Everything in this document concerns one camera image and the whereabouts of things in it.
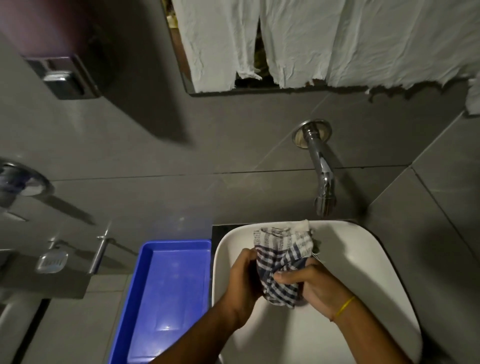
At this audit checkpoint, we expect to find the person's right hand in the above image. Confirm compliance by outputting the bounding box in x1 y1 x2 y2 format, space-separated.
274 258 355 320

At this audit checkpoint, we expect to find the person's left hand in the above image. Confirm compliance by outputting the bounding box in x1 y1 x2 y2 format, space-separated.
227 247 264 328

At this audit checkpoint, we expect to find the blue white checked cloth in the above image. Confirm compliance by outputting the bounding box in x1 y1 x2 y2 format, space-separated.
253 219 320 310

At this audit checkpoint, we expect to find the person's left forearm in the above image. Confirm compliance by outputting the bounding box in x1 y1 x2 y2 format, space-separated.
149 297 250 364

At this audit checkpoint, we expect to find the person's right forearm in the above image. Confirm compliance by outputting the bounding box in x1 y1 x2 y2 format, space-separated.
330 296 414 364

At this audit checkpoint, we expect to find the yellow wristband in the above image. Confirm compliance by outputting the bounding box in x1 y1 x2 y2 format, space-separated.
330 295 356 322

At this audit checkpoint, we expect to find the white ceramic sink basin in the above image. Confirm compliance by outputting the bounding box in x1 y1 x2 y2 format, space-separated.
211 220 423 364

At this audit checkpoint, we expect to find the blue plastic tray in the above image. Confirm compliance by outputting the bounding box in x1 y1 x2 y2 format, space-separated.
108 239 213 364

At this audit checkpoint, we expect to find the narrow white paper sheet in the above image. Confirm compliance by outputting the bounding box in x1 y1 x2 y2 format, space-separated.
170 0 264 93

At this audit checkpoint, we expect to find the wide white paper sheet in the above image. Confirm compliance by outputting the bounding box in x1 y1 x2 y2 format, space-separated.
258 0 480 94

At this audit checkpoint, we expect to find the chrome wall faucet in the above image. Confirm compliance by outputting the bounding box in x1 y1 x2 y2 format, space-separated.
292 119 337 218

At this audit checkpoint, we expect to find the chrome wall bar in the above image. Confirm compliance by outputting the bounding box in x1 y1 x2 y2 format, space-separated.
88 227 116 275

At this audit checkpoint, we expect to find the wall mirror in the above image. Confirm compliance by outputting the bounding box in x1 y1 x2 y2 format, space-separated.
161 0 480 97

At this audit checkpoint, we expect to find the round chrome wall fixture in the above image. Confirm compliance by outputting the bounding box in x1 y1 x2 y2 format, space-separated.
0 160 54 208

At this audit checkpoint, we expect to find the dark wall soap dispenser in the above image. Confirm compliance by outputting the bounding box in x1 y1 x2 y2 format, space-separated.
0 0 113 100

